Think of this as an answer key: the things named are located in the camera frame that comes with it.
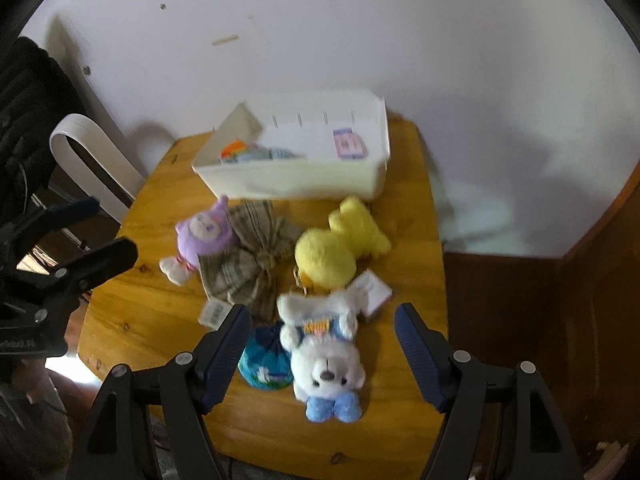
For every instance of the yellow plush duck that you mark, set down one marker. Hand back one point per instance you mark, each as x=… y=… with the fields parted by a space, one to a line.
x=325 y=257

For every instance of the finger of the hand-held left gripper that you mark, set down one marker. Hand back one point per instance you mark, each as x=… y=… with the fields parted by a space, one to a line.
x=100 y=260
x=75 y=209

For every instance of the white barcode tag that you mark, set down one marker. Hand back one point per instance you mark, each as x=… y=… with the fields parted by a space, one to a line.
x=214 y=314

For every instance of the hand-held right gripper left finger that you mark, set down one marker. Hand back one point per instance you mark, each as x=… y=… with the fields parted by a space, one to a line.
x=227 y=355

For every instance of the white paper tag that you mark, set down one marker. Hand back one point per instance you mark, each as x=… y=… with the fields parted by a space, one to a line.
x=375 y=290

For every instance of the white plush toy blue feet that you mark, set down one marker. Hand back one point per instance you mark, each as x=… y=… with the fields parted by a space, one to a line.
x=325 y=360

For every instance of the white plastic storage box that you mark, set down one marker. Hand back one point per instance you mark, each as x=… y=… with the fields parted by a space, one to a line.
x=300 y=175

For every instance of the white chair back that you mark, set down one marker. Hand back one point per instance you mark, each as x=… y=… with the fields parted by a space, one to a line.
x=100 y=145

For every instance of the beige tape strip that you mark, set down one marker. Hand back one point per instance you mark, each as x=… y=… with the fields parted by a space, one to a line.
x=225 y=40

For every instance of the orange toy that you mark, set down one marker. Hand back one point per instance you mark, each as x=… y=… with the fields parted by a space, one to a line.
x=233 y=149

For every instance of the purple label card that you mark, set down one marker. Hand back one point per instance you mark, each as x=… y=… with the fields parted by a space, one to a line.
x=349 y=143

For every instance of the pale blue toy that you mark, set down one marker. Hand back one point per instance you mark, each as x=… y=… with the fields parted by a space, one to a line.
x=270 y=154

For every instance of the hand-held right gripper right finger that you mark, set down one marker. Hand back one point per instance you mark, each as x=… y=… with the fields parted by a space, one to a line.
x=417 y=355

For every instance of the plaid fabric bow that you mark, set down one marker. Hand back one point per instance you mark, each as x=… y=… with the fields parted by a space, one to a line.
x=250 y=265

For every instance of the purple plush toy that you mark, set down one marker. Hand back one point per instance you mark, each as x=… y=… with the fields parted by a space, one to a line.
x=205 y=232

